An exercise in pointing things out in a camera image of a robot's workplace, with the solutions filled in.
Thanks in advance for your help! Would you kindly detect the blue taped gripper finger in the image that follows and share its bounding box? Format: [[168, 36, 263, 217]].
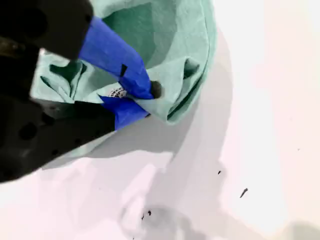
[[21, 89, 151, 169], [39, 0, 164, 100]]

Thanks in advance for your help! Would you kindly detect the pale green T-shirt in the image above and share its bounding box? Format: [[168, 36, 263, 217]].
[[29, 0, 217, 171]]

